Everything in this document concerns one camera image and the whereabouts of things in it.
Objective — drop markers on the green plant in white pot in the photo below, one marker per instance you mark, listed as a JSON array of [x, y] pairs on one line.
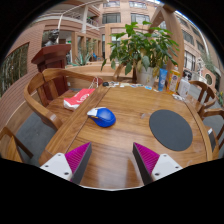
[[141, 46]]

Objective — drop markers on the blue squeeze tube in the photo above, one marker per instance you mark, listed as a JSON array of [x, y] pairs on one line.
[[162, 80]]

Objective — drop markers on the small black clip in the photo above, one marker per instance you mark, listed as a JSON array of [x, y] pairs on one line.
[[105, 84]]

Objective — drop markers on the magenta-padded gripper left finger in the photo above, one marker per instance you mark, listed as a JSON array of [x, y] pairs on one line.
[[60, 165]]

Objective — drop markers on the blue and white sticker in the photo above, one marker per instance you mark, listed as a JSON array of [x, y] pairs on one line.
[[148, 87]]

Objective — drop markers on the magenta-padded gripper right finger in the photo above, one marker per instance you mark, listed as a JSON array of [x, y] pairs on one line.
[[163, 166]]

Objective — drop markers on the blue and white computer mouse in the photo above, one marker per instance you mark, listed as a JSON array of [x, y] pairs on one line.
[[104, 118]]

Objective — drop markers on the clear plastic wrapper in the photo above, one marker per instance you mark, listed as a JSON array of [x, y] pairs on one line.
[[178, 97]]

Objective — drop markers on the round dark grey mouse pad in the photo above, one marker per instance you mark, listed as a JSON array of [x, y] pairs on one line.
[[170, 130]]

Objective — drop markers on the pale paper card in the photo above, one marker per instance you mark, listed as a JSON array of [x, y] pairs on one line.
[[126, 85]]

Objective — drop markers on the wooden planter box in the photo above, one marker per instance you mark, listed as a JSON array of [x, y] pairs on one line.
[[90, 70]]

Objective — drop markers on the red paper shopping bag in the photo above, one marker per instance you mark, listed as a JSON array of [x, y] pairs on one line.
[[78, 98]]

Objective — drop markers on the yellow liquid bottle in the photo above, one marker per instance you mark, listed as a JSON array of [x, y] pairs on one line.
[[174, 81]]

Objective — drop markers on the wooden arch beam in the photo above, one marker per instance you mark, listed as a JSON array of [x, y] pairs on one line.
[[173, 30]]

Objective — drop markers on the dark red wooden pedestal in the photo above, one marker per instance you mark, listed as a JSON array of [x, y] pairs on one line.
[[53, 58]]

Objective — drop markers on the spiky green agave plant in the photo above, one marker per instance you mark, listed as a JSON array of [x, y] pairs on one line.
[[81, 60]]

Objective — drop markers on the black notebook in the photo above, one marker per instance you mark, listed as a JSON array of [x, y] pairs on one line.
[[212, 140]]

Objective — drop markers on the white pump bottle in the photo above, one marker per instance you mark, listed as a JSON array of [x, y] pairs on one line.
[[183, 88]]

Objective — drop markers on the dark bust statue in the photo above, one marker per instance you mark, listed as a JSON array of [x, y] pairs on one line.
[[52, 37]]

